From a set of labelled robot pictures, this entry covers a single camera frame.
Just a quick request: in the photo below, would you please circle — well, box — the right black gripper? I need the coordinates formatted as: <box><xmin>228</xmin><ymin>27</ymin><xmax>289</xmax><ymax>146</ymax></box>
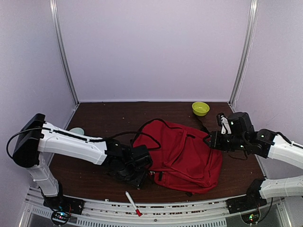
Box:
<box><xmin>203</xmin><ymin>131</ymin><xmax>247</xmax><ymax>151</ymax></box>

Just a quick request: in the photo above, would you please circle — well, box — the red backpack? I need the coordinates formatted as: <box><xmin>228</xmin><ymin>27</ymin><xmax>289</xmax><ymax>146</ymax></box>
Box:
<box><xmin>132</xmin><ymin>119</ymin><xmax>223</xmax><ymax>194</ymax></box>

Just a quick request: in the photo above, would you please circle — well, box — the red capped white marker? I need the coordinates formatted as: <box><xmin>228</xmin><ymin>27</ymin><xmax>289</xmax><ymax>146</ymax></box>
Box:
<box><xmin>125</xmin><ymin>191</ymin><xmax>142</xmax><ymax>217</ymax></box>

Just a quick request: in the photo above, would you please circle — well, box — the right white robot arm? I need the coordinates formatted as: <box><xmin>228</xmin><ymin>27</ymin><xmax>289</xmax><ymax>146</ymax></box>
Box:
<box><xmin>204</xmin><ymin>112</ymin><xmax>303</xmax><ymax>209</ymax></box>

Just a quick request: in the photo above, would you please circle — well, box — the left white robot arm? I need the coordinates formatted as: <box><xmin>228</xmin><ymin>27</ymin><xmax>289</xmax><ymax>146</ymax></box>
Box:
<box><xmin>9</xmin><ymin>113</ymin><xmax>152</xmax><ymax>210</ymax></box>

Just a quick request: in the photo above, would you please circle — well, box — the lime green bowl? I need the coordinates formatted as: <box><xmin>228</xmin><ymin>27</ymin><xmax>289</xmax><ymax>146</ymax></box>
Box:
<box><xmin>192</xmin><ymin>102</ymin><xmax>210</xmax><ymax>116</ymax></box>

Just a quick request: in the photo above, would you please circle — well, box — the pale blue ceramic bowl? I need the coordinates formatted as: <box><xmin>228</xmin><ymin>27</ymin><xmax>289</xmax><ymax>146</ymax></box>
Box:
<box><xmin>69</xmin><ymin>127</ymin><xmax>85</xmax><ymax>135</ymax></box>

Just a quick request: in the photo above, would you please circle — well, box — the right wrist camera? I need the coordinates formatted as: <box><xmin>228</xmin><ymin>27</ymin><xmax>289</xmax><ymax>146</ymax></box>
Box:
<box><xmin>216</xmin><ymin>113</ymin><xmax>232</xmax><ymax>134</ymax></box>

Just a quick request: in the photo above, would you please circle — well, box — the right aluminium frame post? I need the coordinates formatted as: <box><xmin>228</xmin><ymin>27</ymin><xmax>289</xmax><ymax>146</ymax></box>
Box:
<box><xmin>229</xmin><ymin>0</ymin><xmax>259</xmax><ymax>111</ymax></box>

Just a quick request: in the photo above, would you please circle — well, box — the aluminium frame post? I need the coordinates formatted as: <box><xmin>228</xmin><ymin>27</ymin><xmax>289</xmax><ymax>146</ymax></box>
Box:
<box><xmin>229</xmin><ymin>0</ymin><xmax>259</xmax><ymax>111</ymax></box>
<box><xmin>49</xmin><ymin>0</ymin><xmax>80</xmax><ymax>106</ymax></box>

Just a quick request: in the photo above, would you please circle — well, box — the front aluminium rail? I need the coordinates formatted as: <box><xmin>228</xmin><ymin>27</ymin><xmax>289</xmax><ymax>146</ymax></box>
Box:
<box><xmin>23</xmin><ymin>186</ymin><xmax>280</xmax><ymax>227</ymax></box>

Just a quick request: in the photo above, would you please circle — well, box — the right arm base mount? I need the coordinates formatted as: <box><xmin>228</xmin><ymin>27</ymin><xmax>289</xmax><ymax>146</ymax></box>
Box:
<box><xmin>226</xmin><ymin>196</ymin><xmax>260</xmax><ymax>226</ymax></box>

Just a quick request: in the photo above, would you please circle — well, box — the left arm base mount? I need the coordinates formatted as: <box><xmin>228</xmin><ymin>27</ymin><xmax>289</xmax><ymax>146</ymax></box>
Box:
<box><xmin>43</xmin><ymin>196</ymin><xmax>84</xmax><ymax>226</ymax></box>

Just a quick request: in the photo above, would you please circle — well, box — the left aluminium frame post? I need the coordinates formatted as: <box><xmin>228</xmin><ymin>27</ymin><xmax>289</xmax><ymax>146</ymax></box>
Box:
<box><xmin>49</xmin><ymin>0</ymin><xmax>80</xmax><ymax>106</ymax></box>

